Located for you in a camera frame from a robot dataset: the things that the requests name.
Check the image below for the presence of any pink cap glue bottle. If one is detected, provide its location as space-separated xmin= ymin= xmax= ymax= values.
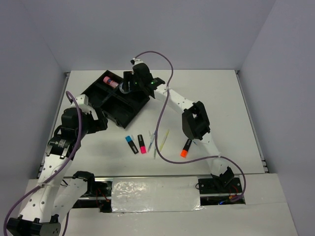
xmin=103 ymin=76 xmax=119 ymax=89

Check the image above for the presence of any blue white pen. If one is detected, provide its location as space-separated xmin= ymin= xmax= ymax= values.
xmin=148 ymin=131 xmax=156 ymax=152

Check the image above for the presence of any yellow pen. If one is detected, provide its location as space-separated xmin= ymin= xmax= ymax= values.
xmin=159 ymin=129 xmax=170 ymax=152

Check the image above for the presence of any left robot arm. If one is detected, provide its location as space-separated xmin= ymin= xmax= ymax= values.
xmin=3 ymin=105 xmax=107 ymax=236

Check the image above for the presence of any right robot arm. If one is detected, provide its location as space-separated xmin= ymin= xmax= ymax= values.
xmin=120 ymin=59 xmax=234 ymax=192

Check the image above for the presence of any black compartment tray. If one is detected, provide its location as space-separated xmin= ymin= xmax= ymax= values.
xmin=83 ymin=70 xmax=150 ymax=128

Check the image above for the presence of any blue highlighter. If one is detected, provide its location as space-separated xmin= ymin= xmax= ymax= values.
xmin=125 ymin=136 xmax=139 ymax=154

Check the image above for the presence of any pink highlighter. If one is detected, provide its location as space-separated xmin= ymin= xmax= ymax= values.
xmin=137 ymin=134 xmax=147 ymax=154

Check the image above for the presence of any orange highlighter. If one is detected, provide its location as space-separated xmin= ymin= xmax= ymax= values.
xmin=180 ymin=139 xmax=192 ymax=158

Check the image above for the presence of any silver foil panel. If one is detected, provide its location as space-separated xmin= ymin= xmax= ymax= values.
xmin=111 ymin=177 xmax=203 ymax=213

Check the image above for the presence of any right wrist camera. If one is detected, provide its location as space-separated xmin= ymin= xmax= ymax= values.
xmin=130 ymin=58 xmax=142 ymax=65

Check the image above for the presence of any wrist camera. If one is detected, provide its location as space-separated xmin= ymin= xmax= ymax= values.
xmin=130 ymin=58 xmax=142 ymax=65
xmin=75 ymin=94 xmax=89 ymax=112

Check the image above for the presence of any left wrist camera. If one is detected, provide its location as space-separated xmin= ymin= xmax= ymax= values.
xmin=75 ymin=94 xmax=89 ymax=112

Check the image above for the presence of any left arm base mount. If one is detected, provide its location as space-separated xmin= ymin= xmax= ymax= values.
xmin=61 ymin=171 xmax=112 ymax=213

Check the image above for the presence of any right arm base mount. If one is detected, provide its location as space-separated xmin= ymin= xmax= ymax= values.
xmin=195 ymin=177 xmax=245 ymax=206

